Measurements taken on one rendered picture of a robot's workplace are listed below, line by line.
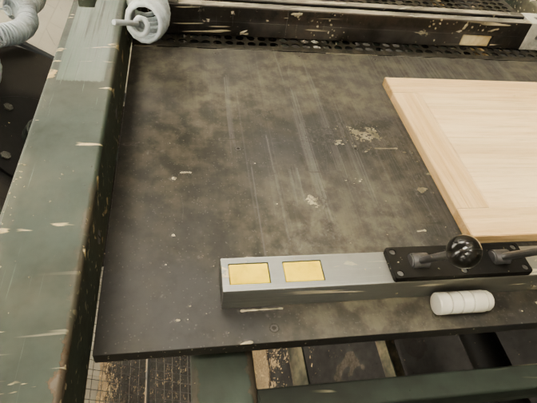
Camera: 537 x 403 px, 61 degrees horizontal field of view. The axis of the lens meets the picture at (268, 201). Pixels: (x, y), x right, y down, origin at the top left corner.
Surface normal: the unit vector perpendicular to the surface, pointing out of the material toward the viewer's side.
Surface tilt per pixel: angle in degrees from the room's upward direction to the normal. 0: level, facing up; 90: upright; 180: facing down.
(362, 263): 58
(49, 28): 90
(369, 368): 0
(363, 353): 0
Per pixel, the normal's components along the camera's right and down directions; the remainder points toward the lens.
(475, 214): 0.12, -0.68
